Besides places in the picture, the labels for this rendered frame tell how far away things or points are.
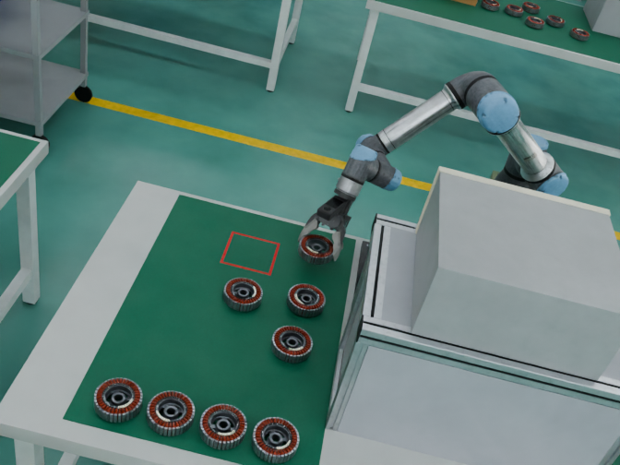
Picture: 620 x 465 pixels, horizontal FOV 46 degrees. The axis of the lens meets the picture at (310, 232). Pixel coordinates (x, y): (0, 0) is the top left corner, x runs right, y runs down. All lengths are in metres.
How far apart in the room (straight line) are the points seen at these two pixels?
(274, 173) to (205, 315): 2.02
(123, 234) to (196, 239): 0.22
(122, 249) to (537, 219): 1.19
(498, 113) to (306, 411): 1.03
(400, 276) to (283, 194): 2.13
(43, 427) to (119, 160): 2.29
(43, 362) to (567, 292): 1.25
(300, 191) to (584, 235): 2.32
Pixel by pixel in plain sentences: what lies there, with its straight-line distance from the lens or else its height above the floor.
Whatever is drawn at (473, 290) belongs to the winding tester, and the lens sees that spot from 1.56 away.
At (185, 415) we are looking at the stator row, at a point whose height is 0.79.
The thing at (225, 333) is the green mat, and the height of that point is 0.75.
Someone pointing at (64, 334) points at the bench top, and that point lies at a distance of 2.01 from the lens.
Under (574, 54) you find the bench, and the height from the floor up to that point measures 0.74.
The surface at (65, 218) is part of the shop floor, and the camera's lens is 3.54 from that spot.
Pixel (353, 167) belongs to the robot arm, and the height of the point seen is 1.06.
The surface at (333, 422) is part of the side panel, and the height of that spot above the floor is 0.77.
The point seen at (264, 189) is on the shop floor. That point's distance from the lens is 3.86.
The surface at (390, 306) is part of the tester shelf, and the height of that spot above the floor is 1.11.
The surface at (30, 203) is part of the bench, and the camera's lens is 2.79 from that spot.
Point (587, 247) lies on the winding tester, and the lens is 1.78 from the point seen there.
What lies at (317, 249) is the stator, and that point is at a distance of 2.27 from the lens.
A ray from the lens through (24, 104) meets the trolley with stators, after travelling 4.00.
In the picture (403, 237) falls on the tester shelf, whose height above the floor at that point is 1.11.
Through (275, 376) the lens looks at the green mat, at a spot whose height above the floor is 0.75.
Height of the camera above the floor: 2.24
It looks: 38 degrees down
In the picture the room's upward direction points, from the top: 15 degrees clockwise
